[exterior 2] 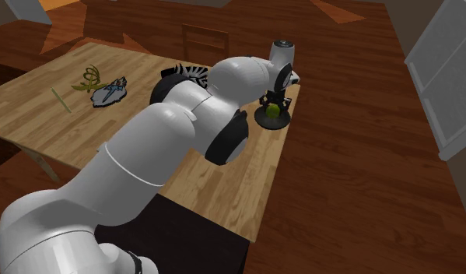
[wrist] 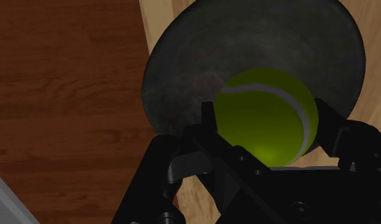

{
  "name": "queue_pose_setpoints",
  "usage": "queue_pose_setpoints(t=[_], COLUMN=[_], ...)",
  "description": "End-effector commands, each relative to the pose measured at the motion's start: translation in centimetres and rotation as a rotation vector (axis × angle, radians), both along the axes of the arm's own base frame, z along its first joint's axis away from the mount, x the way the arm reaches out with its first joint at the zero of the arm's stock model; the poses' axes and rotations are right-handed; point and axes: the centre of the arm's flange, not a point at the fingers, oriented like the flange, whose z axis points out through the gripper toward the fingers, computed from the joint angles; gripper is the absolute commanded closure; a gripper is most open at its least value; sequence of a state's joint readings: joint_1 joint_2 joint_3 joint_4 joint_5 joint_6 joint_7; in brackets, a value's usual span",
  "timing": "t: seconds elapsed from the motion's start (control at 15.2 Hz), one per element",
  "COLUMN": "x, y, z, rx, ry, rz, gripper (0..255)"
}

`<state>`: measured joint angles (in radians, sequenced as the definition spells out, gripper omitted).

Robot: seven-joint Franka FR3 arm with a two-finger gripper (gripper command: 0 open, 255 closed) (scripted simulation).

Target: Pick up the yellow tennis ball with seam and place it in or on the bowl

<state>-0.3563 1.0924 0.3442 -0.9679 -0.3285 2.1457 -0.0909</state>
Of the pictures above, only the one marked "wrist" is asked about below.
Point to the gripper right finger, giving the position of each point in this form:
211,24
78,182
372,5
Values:
351,139

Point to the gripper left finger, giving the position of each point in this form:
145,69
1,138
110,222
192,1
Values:
165,173

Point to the yellow-green tennis ball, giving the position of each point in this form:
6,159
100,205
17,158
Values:
264,121

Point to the grey box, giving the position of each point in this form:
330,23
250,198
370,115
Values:
5,204

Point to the dark grey round plate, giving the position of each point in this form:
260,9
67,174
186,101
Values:
239,52

